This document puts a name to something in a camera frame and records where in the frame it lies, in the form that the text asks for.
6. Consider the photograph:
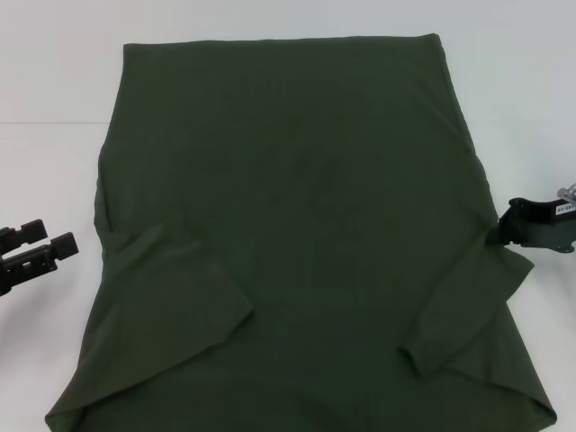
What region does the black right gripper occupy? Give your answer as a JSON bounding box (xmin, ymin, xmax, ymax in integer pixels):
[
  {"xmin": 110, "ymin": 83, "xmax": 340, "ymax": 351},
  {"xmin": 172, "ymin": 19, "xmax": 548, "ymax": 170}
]
[{"xmin": 487, "ymin": 195, "xmax": 576, "ymax": 255}]

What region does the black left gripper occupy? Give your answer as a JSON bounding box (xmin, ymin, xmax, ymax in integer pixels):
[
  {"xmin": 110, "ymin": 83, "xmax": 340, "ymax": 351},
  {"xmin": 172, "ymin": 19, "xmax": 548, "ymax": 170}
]
[{"xmin": 0, "ymin": 219, "xmax": 80, "ymax": 297}]

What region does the dark green shirt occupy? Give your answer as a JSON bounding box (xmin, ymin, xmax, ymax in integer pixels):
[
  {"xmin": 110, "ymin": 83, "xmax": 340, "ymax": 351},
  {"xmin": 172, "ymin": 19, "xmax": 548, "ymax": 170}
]
[{"xmin": 43, "ymin": 32, "xmax": 536, "ymax": 432}]

